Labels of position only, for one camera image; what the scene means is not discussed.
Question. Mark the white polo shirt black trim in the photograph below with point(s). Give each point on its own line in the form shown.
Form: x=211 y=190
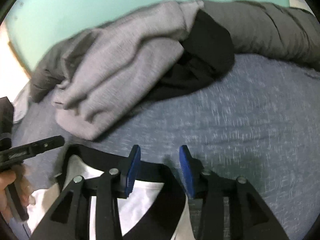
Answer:
x=157 y=208

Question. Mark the dark grey rolled duvet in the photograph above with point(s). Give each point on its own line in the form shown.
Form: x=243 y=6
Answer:
x=276 y=32

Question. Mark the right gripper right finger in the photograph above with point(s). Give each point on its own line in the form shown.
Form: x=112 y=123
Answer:
x=227 y=203

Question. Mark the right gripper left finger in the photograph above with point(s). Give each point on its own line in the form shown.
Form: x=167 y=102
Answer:
x=88 y=208

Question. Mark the grey knit sweater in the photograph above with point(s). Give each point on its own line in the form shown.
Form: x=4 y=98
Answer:
x=122 y=65

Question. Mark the black garment under sweater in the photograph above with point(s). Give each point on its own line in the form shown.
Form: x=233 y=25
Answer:
x=208 y=56

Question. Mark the blue patterned bed sheet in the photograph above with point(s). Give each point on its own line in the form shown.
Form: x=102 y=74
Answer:
x=260 y=121

